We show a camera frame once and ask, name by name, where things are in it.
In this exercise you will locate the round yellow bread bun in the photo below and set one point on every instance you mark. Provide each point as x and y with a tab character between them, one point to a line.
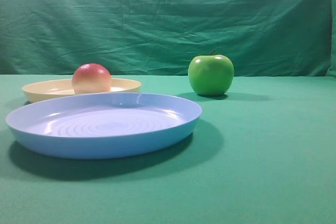
91	78

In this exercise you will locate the blue plastic plate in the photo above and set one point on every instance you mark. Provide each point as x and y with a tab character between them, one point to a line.
104	125

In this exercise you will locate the yellow plastic plate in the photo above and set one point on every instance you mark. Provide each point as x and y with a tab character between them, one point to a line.
44	90

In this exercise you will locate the green apple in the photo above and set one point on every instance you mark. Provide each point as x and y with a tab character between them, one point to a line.
210	75

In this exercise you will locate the green table cloth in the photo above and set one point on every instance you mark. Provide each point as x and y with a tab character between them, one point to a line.
265	153

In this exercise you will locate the green backdrop cloth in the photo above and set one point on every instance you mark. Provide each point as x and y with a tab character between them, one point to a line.
161	37

